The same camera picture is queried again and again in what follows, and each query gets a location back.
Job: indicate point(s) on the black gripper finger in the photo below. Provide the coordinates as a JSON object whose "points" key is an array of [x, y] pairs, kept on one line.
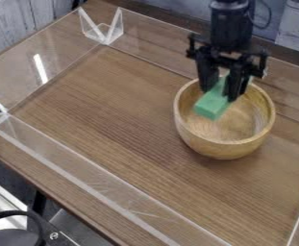
{"points": [[207, 72], [236, 80]]}

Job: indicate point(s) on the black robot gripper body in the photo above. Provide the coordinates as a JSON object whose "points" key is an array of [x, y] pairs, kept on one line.
{"points": [[228, 43]]}

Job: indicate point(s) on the green rectangular block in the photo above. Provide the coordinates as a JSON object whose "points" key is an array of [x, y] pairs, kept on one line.
{"points": [[212, 103]]}

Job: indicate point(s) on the brown wooden bowl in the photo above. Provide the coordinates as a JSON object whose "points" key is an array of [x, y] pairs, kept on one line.
{"points": [[236, 134]]}

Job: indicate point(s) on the white box with blue mark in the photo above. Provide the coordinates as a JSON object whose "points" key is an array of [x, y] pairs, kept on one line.
{"points": [[287, 36]]}

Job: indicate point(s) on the black table leg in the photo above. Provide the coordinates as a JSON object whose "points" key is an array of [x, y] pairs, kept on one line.
{"points": [[39, 203]]}

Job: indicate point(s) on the clear acrylic corner bracket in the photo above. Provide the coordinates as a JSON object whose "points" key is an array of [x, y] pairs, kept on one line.
{"points": [[103, 33]]}

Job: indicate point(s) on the clear acrylic front wall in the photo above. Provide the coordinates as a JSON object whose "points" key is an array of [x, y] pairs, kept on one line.
{"points": [[112, 206]]}

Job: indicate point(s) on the grey metal base plate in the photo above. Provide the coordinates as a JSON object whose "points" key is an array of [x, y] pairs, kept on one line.
{"points": [[64, 230]]}

